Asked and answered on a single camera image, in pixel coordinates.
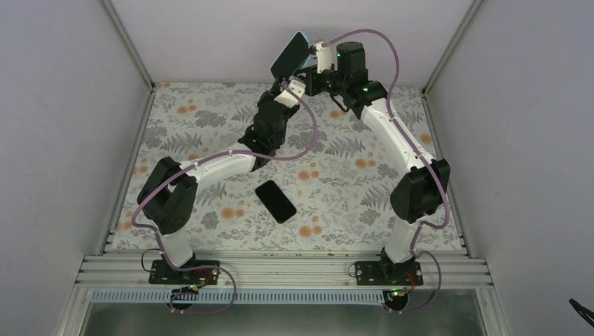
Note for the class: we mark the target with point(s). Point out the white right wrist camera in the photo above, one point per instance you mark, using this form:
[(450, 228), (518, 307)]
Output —
[(323, 55)]

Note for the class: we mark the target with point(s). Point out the phone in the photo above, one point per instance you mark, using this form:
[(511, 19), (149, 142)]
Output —
[(294, 55)]

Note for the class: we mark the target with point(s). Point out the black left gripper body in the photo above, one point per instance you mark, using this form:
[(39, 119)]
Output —
[(267, 96)]

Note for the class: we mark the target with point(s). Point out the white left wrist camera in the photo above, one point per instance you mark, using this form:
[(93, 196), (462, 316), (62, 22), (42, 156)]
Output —
[(291, 93)]

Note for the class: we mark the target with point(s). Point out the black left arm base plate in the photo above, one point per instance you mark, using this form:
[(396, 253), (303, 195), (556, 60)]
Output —
[(162, 273)]

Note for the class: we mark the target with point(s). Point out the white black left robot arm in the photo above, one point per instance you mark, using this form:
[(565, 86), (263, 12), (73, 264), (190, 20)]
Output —
[(167, 197)]

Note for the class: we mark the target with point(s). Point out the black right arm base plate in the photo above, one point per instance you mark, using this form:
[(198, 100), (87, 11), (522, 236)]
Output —
[(380, 273)]

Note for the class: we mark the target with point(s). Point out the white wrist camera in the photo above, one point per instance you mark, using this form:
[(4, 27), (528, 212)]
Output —
[(323, 55), (291, 93)]

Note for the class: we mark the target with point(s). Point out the black smartphone on table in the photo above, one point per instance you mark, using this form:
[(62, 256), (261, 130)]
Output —
[(275, 201)]

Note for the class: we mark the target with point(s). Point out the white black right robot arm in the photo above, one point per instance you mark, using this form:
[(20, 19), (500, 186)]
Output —
[(422, 188)]

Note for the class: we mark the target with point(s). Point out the black object at right edge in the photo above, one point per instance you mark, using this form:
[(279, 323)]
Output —
[(585, 313)]

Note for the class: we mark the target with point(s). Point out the white slotted cable duct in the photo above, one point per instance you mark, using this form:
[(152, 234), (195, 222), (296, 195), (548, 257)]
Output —
[(241, 297)]

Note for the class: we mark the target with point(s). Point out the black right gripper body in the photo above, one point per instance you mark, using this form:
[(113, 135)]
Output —
[(313, 89)]

